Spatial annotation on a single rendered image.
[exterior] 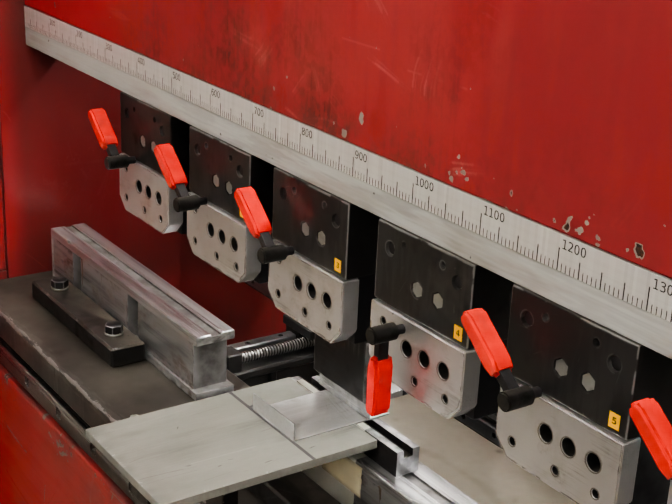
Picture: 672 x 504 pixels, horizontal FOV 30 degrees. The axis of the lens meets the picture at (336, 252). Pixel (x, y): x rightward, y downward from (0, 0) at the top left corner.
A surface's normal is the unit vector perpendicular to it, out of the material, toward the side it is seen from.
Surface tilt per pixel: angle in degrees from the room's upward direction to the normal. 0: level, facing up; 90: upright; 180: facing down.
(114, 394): 0
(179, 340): 90
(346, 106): 90
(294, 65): 90
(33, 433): 90
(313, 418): 0
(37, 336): 0
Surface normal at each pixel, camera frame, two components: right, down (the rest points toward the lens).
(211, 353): 0.56, 0.31
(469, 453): 0.04, -0.94
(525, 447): -0.83, 0.16
